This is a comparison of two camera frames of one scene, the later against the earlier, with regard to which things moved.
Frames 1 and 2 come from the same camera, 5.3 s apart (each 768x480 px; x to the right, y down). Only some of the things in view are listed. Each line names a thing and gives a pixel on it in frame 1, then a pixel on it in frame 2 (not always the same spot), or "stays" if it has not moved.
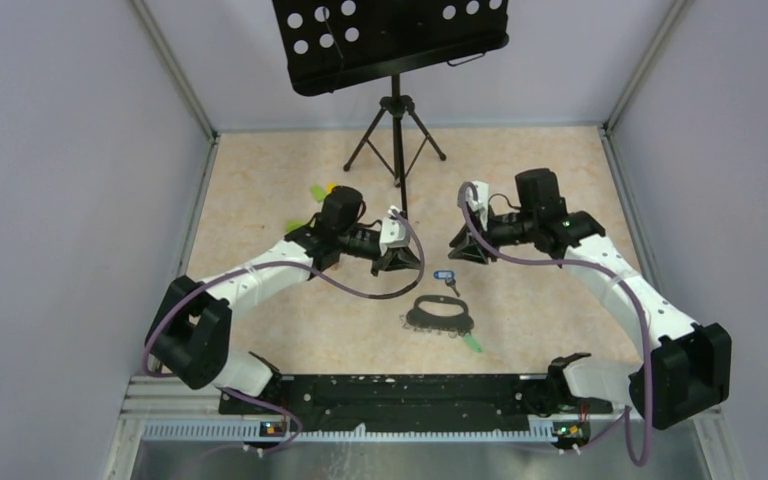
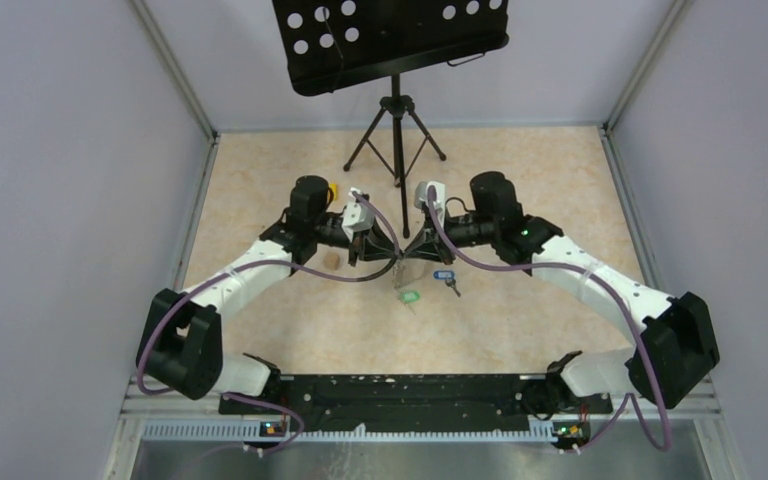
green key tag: (473, 343) -> (410, 296)
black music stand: (332, 44) stays
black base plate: (408, 403) stays
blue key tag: (444, 274) stays
